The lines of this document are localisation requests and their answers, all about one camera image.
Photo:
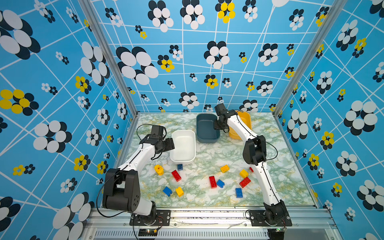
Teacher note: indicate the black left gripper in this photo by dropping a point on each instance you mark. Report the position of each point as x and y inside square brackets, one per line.
[169, 145]

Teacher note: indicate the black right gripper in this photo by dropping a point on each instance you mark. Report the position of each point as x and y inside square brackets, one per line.
[216, 127]

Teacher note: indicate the dark teal plastic bin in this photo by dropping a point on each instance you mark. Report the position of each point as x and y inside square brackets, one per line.
[206, 134]

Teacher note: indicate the white plastic bin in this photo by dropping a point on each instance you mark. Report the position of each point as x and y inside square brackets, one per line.
[185, 147]

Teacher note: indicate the yellow round lego piece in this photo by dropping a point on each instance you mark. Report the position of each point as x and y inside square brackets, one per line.
[159, 170]

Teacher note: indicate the yellow plastic bin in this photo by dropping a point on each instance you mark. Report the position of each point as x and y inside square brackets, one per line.
[246, 118]

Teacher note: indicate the red long lego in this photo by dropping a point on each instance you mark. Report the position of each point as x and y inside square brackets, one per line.
[244, 182]
[176, 175]
[213, 182]

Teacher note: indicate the yellow tall lego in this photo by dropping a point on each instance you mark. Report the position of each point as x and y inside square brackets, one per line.
[244, 174]

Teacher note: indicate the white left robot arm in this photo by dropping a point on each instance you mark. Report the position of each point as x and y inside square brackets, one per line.
[122, 186]

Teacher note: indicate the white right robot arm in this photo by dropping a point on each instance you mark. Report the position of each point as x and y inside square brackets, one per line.
[255, 153]

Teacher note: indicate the yellow lego centre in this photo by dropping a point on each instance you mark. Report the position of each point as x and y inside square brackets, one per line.
[224, 168]

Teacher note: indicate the blue lego front left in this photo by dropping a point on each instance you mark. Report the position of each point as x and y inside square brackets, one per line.
[167, 191]

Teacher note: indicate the yellow lego front left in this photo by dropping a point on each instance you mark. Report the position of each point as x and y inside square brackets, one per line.
[179, 191]

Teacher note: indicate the blue lego centre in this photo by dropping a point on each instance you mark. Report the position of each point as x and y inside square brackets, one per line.
[220, 183]

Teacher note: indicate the blue lego front right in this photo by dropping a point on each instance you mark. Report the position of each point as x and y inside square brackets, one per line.
[239, 193]

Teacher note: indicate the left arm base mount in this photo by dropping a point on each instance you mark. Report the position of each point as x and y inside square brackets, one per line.
[159, 219]

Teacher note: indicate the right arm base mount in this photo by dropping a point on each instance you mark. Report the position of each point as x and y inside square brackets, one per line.
[261, 218]

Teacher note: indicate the aluminium front rail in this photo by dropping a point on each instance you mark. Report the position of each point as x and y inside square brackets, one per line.
[235, 223]

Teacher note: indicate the aluminium corner post left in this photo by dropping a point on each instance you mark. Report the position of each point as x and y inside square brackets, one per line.
[107, 52]

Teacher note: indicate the aluminium corner post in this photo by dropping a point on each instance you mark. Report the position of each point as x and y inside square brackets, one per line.
[107, 52]
[323, 31]

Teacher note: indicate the aluminium corner post right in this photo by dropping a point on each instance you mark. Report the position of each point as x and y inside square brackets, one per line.
[323, 31]

